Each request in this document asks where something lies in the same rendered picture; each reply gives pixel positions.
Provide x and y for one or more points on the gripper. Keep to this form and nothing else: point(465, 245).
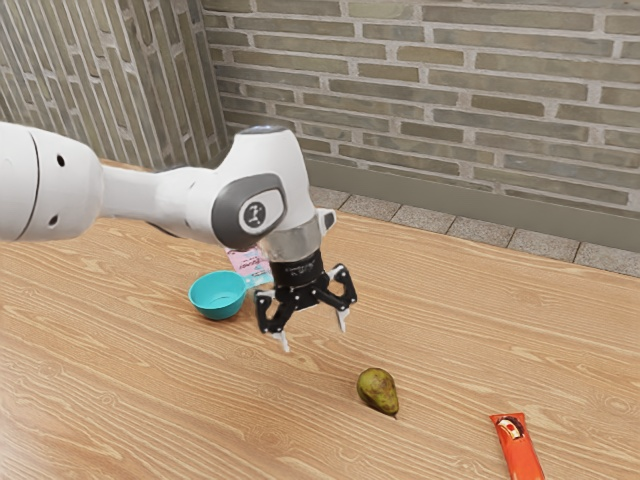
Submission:
point(298, 280)

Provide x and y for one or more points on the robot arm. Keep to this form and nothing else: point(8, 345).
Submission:
point(150, 192)

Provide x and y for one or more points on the pink and white packet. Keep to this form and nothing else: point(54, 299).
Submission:
point(246, 264)

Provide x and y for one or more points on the teal bowl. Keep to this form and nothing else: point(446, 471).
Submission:
point(218, 294)

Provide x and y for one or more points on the green pear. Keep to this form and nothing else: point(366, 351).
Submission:
point(378, 390)

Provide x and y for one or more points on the orange snack bar wrapper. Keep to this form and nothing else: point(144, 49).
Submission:
point(518, 445)

